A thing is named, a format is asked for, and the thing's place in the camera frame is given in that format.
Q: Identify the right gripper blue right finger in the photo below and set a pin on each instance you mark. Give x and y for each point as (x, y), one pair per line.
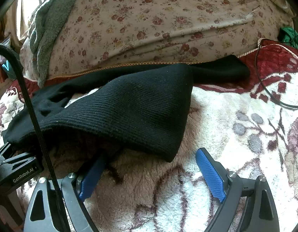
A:
(214, 174)

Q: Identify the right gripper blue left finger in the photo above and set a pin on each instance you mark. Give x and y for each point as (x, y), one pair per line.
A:
(88, 177)

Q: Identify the black knit pants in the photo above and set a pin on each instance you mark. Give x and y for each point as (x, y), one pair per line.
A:
(143, 107)

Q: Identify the red white floral blanket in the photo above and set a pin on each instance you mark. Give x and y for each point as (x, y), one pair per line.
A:
(250, 128)

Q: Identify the grey fleece garment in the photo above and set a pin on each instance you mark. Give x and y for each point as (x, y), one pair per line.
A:
(49, 21)

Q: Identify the floral beige quilt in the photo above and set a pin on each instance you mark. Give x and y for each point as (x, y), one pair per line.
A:
(103, 33)

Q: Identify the green object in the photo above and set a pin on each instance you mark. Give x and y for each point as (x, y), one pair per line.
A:
(288, 36)

